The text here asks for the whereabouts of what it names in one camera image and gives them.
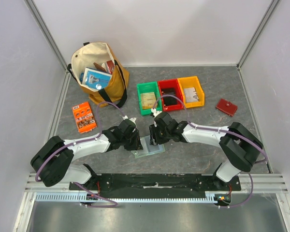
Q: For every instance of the yellow cards stack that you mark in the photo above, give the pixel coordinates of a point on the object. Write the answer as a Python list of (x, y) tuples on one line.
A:
[(147, 100)]

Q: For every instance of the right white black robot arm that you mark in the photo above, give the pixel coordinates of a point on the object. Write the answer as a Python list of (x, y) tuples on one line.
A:
[(239, 145)]

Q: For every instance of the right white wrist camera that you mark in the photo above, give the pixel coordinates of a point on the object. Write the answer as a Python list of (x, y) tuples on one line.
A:
[(154, 114)]

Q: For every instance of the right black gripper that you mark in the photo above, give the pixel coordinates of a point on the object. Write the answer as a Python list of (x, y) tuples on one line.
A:
[(153, 135)]

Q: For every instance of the white cards stack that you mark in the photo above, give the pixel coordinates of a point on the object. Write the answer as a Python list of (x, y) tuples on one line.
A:
[(191, 95)]

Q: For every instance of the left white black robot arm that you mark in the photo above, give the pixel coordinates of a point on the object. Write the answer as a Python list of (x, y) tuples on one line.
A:
[(53, 162)]

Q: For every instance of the red plastic bin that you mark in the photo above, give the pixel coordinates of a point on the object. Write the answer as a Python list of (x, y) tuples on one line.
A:
[(168, 84)]

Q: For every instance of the blue white book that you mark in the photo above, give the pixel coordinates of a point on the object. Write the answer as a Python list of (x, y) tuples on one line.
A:
[(95, 79)]

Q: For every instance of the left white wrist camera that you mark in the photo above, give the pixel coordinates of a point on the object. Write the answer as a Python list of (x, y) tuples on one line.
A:
[(132, 119)]

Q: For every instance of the black cards stack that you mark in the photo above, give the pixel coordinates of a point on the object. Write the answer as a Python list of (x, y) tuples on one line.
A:
[(170, 100)]

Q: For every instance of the green plastic bin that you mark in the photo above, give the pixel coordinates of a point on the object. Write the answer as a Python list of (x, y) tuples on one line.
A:
[(144, 88)]

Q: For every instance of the yellow plastic bin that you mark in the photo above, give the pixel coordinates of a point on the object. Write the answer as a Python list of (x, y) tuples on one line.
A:
[(192, 81)]

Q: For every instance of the orange screw box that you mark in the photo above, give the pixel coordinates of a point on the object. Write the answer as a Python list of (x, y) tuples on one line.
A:
[(84, 117)]

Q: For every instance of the green card holder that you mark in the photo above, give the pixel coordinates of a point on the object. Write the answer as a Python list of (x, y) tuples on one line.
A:
[(148, 149)]

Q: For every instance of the mustard canvas tote bag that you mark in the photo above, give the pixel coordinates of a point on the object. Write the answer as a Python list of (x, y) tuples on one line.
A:
[(100, 52)]

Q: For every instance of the red card holder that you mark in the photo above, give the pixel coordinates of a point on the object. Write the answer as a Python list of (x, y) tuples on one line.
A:
[(226, 107)]

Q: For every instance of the red white box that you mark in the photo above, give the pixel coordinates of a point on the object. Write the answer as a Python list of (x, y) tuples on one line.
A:
[(108, 66)]

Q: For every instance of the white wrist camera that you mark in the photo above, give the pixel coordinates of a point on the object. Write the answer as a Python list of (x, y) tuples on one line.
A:
[(132, 119), (154, 114)]

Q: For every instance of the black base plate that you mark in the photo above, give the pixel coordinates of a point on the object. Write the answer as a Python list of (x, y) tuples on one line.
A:
[(158, 186)]

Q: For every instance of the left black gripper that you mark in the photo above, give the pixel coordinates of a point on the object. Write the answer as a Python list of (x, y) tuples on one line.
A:
[(137, 144)]

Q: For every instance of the grey cable duct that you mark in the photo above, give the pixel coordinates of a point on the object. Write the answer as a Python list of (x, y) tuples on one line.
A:
[(86, 198)]

